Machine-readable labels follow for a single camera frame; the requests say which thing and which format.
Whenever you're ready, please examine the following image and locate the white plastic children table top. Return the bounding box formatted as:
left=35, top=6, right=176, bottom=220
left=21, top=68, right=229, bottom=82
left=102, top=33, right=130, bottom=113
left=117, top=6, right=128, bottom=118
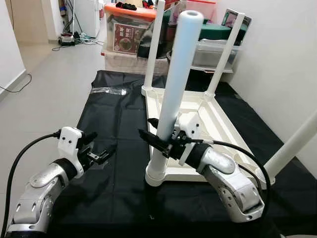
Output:
left=141, top=87, right=275, bottom=188

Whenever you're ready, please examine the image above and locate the black plastic bag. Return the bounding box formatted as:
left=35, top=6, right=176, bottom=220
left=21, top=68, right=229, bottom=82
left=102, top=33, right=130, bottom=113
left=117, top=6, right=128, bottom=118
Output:
left=136, top=10, right=179, bottom=59

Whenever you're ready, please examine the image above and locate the red printed carton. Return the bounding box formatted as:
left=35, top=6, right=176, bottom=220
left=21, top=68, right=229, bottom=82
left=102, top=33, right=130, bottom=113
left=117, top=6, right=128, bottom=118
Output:
left=113, top=22, right=144, bottom=54

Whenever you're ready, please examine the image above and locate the clear plastic storage container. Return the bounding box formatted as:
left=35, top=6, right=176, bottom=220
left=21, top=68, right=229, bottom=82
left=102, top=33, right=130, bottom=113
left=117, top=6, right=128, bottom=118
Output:
left=191, top=39, right=241, bottom=70

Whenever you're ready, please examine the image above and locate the small floor appliance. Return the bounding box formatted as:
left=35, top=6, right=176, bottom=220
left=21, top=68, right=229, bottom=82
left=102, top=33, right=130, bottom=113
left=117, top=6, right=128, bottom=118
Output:
left=58, top=32, right=76, bottom=45

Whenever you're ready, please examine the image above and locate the green round pot lid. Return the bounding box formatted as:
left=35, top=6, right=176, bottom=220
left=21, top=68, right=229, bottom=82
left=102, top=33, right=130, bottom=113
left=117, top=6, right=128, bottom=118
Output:
left=198, top=22, right=248, bottom=41

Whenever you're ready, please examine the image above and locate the clear bin with orange lid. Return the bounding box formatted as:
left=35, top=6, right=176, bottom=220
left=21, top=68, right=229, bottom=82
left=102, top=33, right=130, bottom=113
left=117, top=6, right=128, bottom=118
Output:
left=103, top=2, right=159, bottom=54

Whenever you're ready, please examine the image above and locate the small black bundle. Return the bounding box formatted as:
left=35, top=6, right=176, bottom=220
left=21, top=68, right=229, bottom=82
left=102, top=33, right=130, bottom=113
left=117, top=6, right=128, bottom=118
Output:
left=116, top=2, right=138, bottom=10

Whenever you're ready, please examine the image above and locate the white cabinet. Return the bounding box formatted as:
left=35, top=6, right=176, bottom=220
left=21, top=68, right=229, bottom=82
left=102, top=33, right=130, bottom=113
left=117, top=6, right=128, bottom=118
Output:
left=74, top=0, right=102, bottom=38

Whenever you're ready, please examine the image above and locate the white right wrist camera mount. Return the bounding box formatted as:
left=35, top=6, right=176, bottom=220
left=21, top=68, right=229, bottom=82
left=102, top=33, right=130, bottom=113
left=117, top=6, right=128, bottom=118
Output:
left=173, top=112, right=201, bottom=167

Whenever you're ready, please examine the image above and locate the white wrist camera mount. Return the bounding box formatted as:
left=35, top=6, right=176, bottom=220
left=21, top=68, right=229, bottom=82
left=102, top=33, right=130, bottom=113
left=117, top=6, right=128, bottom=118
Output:
left=173, top=112, right=201, bottom=167
left=57, top=127, right=84, bottom=178

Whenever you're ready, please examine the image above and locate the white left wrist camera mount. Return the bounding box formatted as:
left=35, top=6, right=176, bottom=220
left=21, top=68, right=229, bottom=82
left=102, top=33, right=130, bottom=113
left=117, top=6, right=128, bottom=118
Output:
left=57, top=127, right=84, bottom=178

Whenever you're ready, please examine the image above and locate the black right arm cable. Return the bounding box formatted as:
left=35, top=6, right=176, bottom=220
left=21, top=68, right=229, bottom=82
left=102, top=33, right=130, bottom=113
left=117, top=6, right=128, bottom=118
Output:
left=188, top=139, right=273, bottom=221

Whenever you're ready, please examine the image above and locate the black wall cable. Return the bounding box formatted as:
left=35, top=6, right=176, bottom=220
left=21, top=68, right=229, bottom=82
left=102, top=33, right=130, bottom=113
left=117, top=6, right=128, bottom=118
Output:
left=0, top=73, right=33, bottom=94

